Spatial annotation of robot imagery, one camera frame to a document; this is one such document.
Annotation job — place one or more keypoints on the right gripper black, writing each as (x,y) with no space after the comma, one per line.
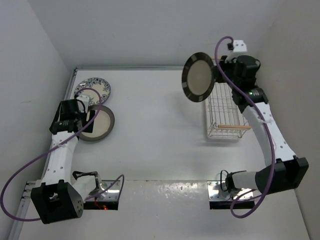
(225,63)

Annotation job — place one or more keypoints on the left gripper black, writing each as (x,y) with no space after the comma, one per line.
(87,128)

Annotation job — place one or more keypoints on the grey rim cream plate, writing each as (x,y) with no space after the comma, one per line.
(102,126)

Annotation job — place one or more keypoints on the black checkered rim plate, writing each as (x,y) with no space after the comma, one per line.
(197,77)

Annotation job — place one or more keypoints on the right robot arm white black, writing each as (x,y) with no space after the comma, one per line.
(284,170)

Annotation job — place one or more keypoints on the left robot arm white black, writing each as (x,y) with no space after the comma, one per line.
(62,193)

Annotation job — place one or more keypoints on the blue floral white plate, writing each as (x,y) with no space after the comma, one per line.
(96,83)

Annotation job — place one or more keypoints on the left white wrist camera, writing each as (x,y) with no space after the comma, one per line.
(82,100)

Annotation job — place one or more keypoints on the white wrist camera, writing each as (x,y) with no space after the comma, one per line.
(236,48)
(82,100)

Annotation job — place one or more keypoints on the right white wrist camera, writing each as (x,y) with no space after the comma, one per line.
(236,48)

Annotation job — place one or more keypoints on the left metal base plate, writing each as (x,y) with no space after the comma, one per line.
(105,192)

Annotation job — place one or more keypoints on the metal base plate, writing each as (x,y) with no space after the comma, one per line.
(105,192)
(215,192)

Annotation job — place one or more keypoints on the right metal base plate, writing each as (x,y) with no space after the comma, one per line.
(215,192)

